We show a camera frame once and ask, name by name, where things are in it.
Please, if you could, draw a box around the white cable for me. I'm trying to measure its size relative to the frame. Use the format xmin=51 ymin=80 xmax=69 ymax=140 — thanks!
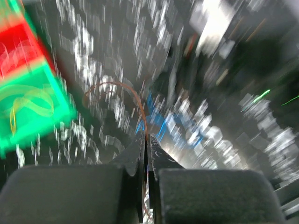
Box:
xmin=0 ymin=39 xmax=40 ymax=75

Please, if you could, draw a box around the yellow cable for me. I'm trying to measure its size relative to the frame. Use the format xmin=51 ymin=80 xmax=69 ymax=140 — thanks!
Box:
xmin=0 ymin=84 xmax=56 ymax=136

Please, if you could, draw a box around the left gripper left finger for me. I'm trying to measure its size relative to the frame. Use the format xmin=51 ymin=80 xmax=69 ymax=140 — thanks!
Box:
xmin=0 ymin=133 xmax=146 ymax=224

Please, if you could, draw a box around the red storage bin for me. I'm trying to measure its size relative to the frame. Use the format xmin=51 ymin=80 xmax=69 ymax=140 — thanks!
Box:
xmin=0 ymin=24 xmax=56 ymax=82

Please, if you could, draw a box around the green storage bin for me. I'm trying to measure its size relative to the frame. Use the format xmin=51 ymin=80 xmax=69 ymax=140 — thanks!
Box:
xmin=0 ymin=64 xmax=77 ymax=158
xmin=0 ymin=0 xmax=31 ymax=31

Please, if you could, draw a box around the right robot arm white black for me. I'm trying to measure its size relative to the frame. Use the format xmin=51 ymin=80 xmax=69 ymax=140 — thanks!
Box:
xmin=176 ymin=0 xmax=299 ymax=115

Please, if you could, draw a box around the near green storage bin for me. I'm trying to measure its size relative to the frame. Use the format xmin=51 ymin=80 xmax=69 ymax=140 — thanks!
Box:
xmin=0 ymin=64 xmax=77 ymax=158

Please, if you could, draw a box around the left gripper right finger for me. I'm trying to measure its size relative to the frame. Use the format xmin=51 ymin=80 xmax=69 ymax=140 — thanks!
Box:
xmin=148 ymin=135 xmax=286 ymax=224

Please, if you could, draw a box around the brown cable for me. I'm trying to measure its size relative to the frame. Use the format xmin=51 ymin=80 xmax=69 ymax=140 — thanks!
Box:
xmin=83 ymin=81 xmax=155 ymax=222

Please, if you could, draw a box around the far green storage bin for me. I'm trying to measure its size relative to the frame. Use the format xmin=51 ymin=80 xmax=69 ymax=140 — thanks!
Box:
xmin=0 ymin=0 xmax=31 ymax=31

